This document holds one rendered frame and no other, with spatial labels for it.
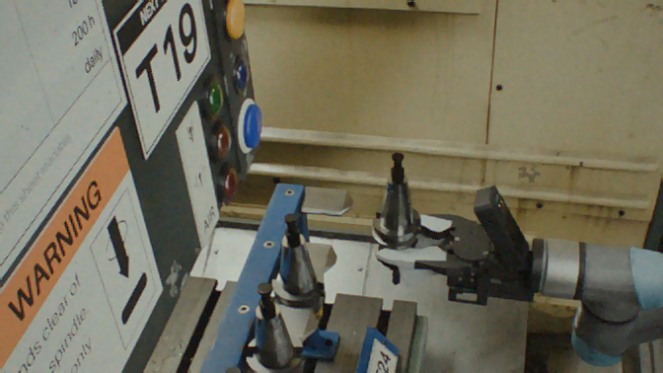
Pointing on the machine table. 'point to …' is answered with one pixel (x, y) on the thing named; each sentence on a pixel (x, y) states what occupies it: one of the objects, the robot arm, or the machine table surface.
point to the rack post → (321, 341)
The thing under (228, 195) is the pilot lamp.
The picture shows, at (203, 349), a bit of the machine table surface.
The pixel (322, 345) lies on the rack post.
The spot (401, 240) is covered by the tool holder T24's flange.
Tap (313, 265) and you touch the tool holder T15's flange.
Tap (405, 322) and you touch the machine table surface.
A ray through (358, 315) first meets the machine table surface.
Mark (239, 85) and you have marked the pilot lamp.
